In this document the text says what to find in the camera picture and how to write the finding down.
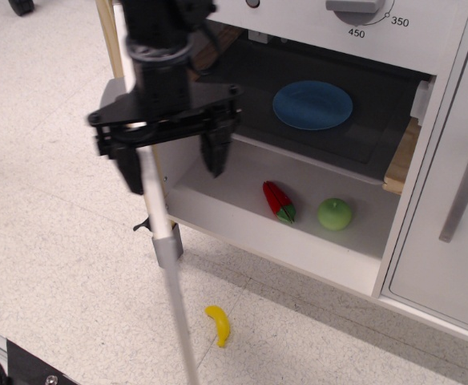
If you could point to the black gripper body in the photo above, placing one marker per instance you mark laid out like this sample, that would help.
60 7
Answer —
165 105

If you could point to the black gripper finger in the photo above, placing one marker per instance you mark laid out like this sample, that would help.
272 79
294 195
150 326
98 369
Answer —
214 147
127 161

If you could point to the white oven door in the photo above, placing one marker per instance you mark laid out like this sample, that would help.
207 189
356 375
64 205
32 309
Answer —
158 44

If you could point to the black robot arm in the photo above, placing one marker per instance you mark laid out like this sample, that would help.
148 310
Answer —
165 105

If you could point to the dark grey oven tray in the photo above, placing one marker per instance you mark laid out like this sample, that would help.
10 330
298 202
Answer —
364 144

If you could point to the grey oven knob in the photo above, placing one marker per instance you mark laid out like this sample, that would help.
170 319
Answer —
355 12

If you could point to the grey cabinet foot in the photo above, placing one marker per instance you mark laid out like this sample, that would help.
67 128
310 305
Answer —
178 244

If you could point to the red green toy pepper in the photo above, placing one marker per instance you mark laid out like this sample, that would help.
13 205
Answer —
280 204

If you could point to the blue plate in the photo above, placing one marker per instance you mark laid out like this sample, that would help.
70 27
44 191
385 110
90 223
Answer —
312 105

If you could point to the green toy apple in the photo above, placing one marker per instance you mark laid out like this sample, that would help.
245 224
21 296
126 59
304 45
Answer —
334 214

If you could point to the white toy kitchen cabinet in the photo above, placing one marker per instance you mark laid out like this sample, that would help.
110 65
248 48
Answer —
423 36

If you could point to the yellow toy banana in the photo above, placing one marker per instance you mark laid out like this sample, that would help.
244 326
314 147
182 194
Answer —
223 328

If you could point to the black caster wheel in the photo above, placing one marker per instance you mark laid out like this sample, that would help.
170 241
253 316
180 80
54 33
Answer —
22 7

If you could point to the white cupboard door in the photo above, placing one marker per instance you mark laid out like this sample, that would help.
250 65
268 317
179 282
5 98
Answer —
429 276

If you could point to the grey oven door handle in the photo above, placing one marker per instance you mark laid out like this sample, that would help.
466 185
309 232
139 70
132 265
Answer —
161 226

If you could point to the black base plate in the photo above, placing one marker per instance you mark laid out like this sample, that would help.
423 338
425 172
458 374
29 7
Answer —
26 368

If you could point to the silver cupboard door handle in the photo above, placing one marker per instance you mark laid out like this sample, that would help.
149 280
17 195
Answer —
456 211

